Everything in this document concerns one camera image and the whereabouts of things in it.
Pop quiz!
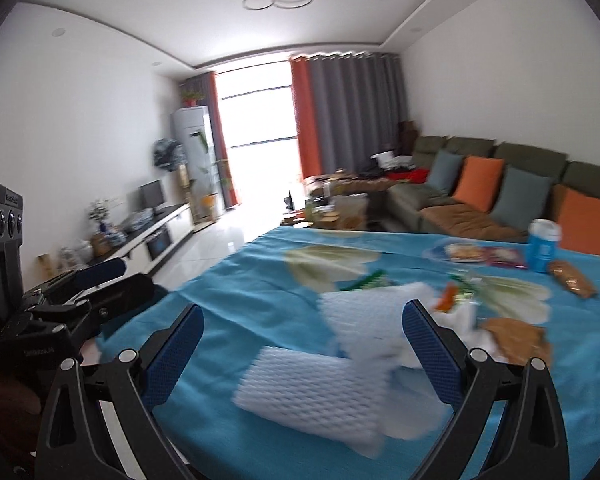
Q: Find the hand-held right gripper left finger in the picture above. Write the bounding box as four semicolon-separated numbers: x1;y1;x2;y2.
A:
42;304;207;480

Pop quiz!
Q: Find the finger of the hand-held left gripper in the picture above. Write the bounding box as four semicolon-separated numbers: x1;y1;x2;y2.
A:
25;258;128;306
32;274;156;335

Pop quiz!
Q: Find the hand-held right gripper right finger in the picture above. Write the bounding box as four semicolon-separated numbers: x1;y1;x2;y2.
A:
395;300;571;480

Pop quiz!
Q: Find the small white foam net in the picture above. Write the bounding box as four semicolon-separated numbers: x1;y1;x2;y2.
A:
317;282;431;361

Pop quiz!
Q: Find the large white foam net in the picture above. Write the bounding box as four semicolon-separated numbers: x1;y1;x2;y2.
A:
232;345;388;458

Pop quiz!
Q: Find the orange peel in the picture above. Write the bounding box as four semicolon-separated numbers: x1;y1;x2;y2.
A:
437;282;461;313

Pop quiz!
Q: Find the flower vase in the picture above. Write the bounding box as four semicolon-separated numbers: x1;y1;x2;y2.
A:
89;199;113;236

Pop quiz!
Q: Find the clear plastic bag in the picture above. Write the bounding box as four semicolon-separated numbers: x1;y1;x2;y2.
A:
125;212;153;233

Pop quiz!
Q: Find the white black media cabinet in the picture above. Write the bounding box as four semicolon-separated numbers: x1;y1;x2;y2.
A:
55;202;196;286

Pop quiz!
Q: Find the blue flower printed tablecloth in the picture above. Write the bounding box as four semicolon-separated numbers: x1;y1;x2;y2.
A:
87;225;600;480

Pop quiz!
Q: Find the brown snack packet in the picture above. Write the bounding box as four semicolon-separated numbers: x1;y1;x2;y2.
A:
547;260;599;300
480;317;553;368

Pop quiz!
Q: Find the black monitor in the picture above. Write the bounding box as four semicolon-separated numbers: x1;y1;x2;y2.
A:
139;180;165;211

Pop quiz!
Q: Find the clear yellow snack packet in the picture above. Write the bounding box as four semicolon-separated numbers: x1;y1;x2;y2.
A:
442;242;486;264

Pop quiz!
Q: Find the red snack packet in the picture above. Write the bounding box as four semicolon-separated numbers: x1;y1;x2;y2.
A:
482;247;528;268

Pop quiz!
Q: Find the tall plant in yellow pot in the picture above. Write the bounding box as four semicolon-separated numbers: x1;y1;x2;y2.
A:
192;130;231;223

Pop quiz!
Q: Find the green brown sofa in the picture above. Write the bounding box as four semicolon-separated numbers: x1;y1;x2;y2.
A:
305;135;600;261

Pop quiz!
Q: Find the cloth covered standing fan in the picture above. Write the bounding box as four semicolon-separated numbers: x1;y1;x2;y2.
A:
152;138;186;171

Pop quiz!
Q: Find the white standing air conditioner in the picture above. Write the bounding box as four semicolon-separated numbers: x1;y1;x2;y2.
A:
170;106;216;223

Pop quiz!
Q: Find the blue cup with white lid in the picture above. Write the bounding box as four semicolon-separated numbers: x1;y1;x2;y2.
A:
525;219;563;273

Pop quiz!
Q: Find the cluttered coffee table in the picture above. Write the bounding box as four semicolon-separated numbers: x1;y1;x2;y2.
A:
280;195;371;231

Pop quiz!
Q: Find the narrow purple orange curtain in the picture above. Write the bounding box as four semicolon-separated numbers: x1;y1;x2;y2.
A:
186;71;241;208

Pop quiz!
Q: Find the orange cushion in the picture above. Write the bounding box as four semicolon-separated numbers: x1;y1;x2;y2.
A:
452;156;506;213
550;189;600;258

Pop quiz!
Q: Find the blue grey cushion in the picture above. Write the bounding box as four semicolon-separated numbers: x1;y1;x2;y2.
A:
491;166;553;231
426;150;465;196

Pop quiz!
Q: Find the pile of clothes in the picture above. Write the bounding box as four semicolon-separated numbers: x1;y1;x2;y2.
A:
370;150;431;183

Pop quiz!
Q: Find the brown cabinet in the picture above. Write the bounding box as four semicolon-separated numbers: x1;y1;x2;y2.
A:
399;121;420;153

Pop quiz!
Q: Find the wide orange grey curtain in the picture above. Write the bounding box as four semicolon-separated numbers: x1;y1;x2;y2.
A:
290;51;411;181

